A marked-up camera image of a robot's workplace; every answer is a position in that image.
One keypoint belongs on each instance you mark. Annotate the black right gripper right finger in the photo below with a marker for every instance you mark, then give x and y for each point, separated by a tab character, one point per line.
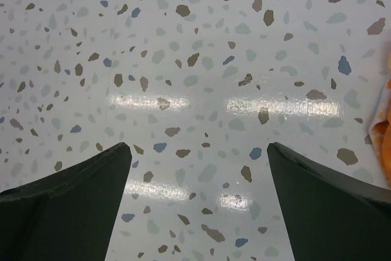
329	215

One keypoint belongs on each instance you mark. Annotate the orange tie-dye folded shirt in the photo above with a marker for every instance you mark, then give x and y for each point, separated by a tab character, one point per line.
379	130

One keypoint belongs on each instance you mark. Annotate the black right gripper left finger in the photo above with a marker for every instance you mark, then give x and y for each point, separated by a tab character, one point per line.
68	215

